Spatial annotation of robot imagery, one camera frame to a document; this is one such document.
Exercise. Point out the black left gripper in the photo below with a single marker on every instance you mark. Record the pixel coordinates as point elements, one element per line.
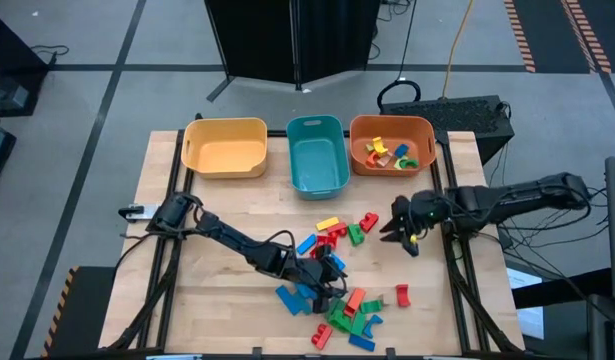
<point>312,277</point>

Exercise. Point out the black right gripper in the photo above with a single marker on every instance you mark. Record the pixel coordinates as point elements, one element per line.
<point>422,212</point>

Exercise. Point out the small yellow wooden block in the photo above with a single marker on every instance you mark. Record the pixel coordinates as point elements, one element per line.
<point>379,146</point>
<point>414,239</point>

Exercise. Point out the green plastic stud block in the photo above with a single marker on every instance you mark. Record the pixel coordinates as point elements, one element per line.
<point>338,317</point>
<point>356,235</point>

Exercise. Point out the red wooden bridge block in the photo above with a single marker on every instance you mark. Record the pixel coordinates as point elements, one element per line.
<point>403,295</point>

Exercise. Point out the dark green wooden arch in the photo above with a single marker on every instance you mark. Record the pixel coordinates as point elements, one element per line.
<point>411,163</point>

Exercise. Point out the yellow wooden plank block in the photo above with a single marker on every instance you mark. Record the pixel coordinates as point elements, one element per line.
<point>327,223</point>

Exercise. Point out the light green wooden arch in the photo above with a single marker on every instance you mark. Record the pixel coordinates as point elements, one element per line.
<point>398,162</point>

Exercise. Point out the small orange wooden arch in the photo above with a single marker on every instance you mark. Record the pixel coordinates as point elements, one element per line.
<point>371,160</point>

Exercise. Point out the small blue wooden block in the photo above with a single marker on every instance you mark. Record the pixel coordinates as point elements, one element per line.
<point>401,150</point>

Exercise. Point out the small light green block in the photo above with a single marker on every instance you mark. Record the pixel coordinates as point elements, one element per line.
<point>369,148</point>

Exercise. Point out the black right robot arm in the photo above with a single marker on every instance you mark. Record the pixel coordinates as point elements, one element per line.
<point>517,197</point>

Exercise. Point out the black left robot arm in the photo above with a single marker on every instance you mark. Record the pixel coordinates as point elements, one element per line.
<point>227,237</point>

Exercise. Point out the teal-blue wooden plank block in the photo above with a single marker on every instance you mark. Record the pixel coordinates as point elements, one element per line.
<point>304,302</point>

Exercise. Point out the green wooden plank block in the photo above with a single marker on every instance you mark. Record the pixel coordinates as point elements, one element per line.
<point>358,324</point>
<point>371,306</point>

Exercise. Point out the orange plastic bin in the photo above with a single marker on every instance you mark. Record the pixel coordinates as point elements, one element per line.
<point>359,135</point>

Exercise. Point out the teal plastic bin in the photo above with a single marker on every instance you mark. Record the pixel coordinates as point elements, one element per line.
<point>317,160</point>

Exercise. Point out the black perforated computer case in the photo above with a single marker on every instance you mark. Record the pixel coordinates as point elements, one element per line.
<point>447,117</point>

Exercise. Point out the white paper sheet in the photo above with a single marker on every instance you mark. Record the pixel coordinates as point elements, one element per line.
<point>527,300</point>

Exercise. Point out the black desk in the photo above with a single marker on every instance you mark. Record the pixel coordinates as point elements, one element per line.
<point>562,292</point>

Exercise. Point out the yellow plastic bin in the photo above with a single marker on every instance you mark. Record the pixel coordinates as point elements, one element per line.
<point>224,147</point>

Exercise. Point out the black folding partition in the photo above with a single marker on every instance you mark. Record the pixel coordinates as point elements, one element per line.
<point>292,35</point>

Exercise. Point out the black hazard-striped floor mat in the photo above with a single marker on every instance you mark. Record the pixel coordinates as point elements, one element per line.
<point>82,310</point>

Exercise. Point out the black cart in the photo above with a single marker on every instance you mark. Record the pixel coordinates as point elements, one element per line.
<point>12,65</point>

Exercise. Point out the black metal table frame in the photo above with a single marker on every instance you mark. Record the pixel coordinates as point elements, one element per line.
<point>179,160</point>

